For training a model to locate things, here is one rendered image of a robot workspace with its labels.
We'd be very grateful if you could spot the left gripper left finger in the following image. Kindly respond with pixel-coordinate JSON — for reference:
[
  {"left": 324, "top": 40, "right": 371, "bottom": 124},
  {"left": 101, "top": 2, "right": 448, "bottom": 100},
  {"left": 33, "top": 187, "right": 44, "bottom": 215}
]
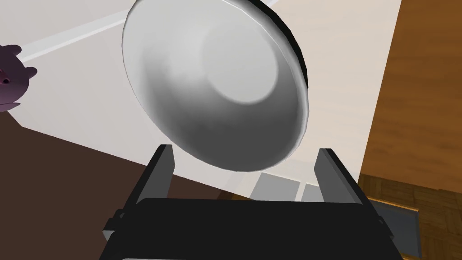
[{"left": 124, "top": 144, "right": 176, "bottom": 210}]

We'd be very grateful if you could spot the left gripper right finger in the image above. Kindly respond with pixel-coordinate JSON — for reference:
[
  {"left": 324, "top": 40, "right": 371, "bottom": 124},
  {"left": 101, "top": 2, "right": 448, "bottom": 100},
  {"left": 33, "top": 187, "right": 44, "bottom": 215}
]
[{"left": 314, "top": 148, "right": 364, "bottom": 205}]

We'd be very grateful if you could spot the grey metal bowl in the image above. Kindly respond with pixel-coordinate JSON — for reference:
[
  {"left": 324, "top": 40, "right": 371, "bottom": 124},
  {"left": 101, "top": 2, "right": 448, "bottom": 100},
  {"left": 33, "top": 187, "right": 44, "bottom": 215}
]
[{"left": 121, "top": 0, "right": 310, "bottom": 173}]

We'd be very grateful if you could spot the purple animal figure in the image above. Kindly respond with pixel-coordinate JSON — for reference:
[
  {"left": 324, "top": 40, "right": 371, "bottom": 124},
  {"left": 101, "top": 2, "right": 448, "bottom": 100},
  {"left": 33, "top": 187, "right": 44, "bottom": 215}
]
[{"left": 0, "top": 44, "right": 38, "bottom": 112}]

